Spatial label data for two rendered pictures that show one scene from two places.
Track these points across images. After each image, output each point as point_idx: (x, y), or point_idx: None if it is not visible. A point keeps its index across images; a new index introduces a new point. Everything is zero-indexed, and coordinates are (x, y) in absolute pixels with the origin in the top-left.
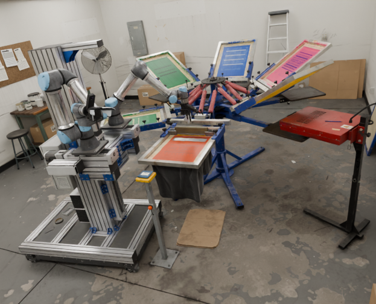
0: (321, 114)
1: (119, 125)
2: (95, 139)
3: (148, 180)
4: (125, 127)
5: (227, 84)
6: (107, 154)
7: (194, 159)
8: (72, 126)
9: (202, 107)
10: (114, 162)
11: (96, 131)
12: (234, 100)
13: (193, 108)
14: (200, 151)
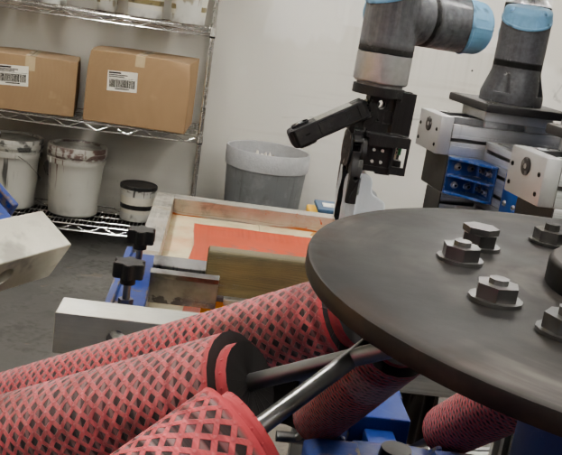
0: None
1: None
2: (492, 73)
3: (309, 204)
4: None
5: (215, 338)
6: (428, 108)
7: (194, 230)
8: (506, 4)
9: (449, 399)
10: (438, 166)
11: None
12: (23, 367)
13: (312, 118)
14: (191, 254)
